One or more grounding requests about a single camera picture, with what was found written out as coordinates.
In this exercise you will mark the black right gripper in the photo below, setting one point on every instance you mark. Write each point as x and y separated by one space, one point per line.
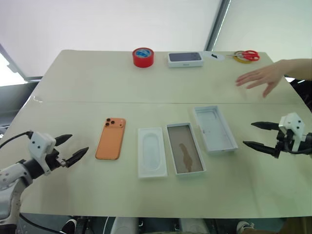
284 142

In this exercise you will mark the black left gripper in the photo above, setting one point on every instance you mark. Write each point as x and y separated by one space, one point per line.
54 158

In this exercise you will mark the person's bare forearm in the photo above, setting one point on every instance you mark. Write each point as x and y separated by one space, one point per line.
298 68

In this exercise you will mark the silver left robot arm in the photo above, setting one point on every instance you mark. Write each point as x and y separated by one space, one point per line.
9 179

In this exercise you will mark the white phone box lid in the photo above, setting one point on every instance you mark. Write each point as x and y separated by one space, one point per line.
215 129

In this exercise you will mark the phone box bottom brown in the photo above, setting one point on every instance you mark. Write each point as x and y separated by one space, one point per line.
185 148

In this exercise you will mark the white tray insert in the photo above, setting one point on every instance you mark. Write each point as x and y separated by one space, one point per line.
151 153

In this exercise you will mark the white boxed phone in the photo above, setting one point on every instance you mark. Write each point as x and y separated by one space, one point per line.
185 59

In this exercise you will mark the person's bare hand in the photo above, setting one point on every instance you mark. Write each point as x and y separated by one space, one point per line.
265 75

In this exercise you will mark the orange smartphone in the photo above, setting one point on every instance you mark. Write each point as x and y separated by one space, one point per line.
111 140

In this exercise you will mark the yellow tape roll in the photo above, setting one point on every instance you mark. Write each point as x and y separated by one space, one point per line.
242 61

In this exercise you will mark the black and white shoe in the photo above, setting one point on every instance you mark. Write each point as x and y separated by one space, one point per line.
69 226
245 227

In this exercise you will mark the small black clip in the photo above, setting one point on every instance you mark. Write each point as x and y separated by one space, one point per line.
214 56

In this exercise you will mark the white robot leg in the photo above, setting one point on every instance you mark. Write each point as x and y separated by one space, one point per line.
193 226
125 225

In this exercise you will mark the red tape roll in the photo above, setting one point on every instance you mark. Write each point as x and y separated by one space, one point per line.
143 58

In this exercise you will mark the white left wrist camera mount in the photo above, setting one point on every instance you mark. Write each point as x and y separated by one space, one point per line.
40 143

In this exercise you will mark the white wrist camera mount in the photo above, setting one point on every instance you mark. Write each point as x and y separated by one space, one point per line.
293 124
40 143

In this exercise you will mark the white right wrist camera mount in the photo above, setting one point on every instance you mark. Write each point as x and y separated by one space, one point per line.
293 124

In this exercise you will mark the grey window frame bar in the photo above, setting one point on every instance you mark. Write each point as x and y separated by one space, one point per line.
12 64

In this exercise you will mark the grey window frame post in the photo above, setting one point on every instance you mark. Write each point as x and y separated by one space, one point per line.
218 24

